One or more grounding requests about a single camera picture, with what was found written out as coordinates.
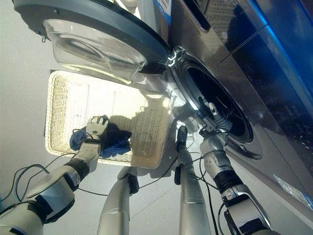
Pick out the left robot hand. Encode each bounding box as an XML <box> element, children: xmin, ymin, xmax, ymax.
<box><xmin>85</xmin><ymin>115</ymin><xmax>110</xmax><ymax>141</ymax></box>

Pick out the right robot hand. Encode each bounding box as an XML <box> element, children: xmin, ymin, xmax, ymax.
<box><xmin>203</xmin><ymin>96</ymin><xmax>232</xmax><ymax>132</ymax></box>

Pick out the dark navy garment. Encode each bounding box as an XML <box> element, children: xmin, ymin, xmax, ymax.
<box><xmin>99</xmin><ymin>115</ymin><xmax>133</xmax><ymax>150</ymax></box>

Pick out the silver front-load washing machine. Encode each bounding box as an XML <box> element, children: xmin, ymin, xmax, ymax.
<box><xmin>136</xmin><ymin>0</ymin><xmax>313</xmax><ymax>214</ymax></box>

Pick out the round washing machine door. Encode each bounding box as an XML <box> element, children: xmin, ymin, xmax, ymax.
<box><xmin>11</xmin><ymin>0</ymin><xmax>172</xmax><ymax>86</ymax></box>

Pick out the blue garment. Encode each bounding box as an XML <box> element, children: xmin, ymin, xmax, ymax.
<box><xmin>69</xmin><ymin>129</ymin><xmax>132</xmax><ymax>159</ymax></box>

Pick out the white wicker laundry basket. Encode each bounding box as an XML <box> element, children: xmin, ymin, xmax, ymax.
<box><xmin>45</xmin><ymin>70</ymin><xmax>173</xmax><ymax>169</ymax></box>

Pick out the right silver robot leg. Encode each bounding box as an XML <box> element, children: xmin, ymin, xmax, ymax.
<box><xmin>174</xmin><ymin>125</ymin><xmax>212</xmax><ymax>235</ymax></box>

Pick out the silver robot leg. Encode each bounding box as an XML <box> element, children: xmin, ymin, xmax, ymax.
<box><xmin>96</xmin><ymin>166</ymin><xmax>140</xmax><ymax>235</ymax></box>
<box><xmin>174</xmin><ymin>125</ymin><xmax>212</xmax><ymax>235</ymax></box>

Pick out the left silver robot leg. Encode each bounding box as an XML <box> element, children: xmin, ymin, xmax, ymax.
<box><xmin>96</xmin><ymin>166</ymin><xmax>140</xmax><ymax>235</ymax></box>

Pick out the clear film sticker on washer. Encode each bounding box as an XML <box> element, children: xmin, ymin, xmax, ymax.
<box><xmin>272</xmin><ymin>174</ymin><xmax>313</xmax><ymax>211</ymax></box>

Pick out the detergent drawer of washer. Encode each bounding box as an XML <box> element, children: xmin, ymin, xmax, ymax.
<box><xmin>180</xmin><ymin>0</ymin><xmax>211</xmax><ymax>32</ymax></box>

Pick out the blue energy label sticker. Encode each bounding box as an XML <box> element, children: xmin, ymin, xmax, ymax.
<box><xmin>152</xmin><ymin>0</ymin><xmax>174</xmax><ymax>26</ymax></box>

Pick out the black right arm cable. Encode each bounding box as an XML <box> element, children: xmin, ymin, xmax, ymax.
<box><xmin>192</xmin><ymin>150</ymin><xmax>226</xmax><ymax>235</ymax></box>

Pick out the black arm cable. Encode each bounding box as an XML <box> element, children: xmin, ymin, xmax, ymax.
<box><xmin>192</xmin><ymin>150</ymin><xmax>226</xmax><ymax>235</ymax></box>
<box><xmin>0</xmin><ymin>152</ymin><xmax>79</xmax><ymax>209</ymax></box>

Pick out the thin black body cable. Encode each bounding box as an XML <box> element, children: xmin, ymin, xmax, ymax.
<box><xmin>77</xmin><ymin>156</ymin><xmax>179</xmax><ymax>197</ymax></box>

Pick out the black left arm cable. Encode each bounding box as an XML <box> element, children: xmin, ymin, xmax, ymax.
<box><xmin>0</xmin><ymin>152</ymin><xmax>79</xmax><ymax>209</ymax></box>

